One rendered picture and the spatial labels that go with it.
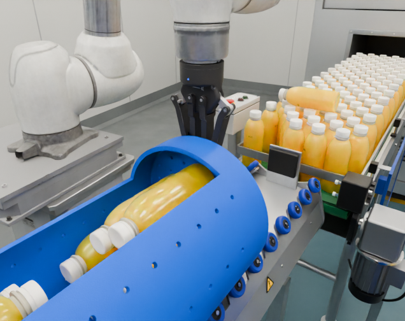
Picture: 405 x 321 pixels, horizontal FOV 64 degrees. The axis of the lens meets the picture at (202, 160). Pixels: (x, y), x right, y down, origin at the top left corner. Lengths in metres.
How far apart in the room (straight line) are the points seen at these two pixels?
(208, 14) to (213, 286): 0.38
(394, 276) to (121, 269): 0.99
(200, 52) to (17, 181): 0.54
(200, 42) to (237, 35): 5.08
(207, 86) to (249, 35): 4.97
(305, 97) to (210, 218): 0.80
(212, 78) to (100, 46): 0.50
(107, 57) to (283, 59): 4.55
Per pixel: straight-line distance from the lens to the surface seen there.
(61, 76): 0.91
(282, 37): 5.35
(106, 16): 0.99
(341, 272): 1.63
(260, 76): 5.54
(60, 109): 0.92
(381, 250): 1.15
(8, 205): 0.83
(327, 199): 1.08
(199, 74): 0.54
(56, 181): 0.88
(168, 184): 0.52
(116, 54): 0.99
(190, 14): 0.52
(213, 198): 0.47
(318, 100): 1.17
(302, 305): 1.94
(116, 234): 0.48
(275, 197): 0.98
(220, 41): 0.53
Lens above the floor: 1.46
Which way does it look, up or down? 27 degrees down
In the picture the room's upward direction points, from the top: straight up
